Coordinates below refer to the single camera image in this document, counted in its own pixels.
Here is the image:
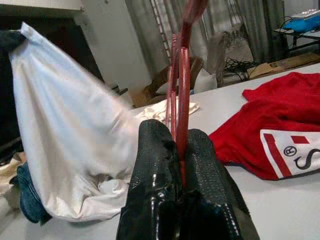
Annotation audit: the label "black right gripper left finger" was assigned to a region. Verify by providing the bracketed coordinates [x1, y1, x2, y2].
[116, 119, 186, 240]

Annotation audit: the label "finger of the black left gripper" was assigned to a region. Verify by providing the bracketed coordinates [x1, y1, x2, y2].
[0, 30, 27, 55]

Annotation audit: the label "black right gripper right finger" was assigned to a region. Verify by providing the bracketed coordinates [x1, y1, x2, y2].
[178, 128, 261, 240]

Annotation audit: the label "red plastic clothes hanger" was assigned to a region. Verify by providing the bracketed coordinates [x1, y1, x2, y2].
[164, 0, 210, 187]

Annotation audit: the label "white shirt with colourful badges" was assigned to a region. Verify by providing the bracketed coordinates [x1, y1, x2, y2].
[8, 21, 145, 224]

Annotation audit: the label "blue denim jeans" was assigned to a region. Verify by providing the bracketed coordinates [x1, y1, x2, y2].
[15, 159, 55, 225]

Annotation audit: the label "cream white cloth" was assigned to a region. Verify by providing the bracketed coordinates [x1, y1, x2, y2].
[136, 99, 201, 124]

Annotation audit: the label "red shirt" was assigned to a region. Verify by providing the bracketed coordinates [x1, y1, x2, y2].
[208, 71, 320, 181]

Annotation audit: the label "white pillow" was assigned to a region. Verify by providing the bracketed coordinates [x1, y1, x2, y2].
[196, 68, 218, 89]

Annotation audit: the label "grey brown cloth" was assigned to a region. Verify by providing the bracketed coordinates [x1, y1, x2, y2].
[207, 31, 227, 87]

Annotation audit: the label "beige garment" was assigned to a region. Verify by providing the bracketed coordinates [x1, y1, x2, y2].
[0, 151, 27, 204]

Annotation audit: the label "printed cardboard box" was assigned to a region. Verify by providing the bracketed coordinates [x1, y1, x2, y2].
[246, 53, 320, 80]

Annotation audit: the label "grey pleated curtain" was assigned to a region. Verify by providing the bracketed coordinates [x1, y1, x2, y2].
[124, 0, 285, 66]

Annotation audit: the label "black metal stand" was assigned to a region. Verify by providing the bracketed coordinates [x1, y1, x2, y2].
[273, 26, 320, 63]

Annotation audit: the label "blue and white device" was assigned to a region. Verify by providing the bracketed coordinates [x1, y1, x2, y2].
[283, 8, 320, 33]

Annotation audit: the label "black cable bundle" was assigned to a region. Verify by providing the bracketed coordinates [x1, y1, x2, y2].
[224, 56, 254, 81]

